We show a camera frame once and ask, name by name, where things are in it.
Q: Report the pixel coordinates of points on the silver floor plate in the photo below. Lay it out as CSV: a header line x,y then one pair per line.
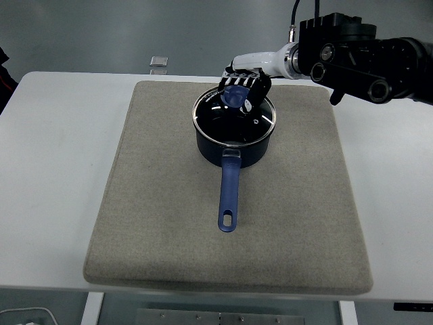
x,y
158,71
158,61

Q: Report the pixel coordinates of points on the grey metal plate with screws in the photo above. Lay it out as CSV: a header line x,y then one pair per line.
x,y
220,318

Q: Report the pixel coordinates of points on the beige fabric mat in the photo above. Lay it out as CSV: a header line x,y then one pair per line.
x,y
169,203

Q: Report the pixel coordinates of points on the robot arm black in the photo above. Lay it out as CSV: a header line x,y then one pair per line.
x,y
355,64

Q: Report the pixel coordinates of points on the glass pot lid blue knob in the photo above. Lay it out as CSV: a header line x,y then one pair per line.
x,y
233,125

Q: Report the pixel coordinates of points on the black table control box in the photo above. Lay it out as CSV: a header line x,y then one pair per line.
x,y
412,306

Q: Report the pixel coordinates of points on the white table leg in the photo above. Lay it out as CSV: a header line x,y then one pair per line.
x,y
347,313
92,309

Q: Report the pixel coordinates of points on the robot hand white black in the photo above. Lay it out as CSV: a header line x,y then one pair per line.
x,y
257,62

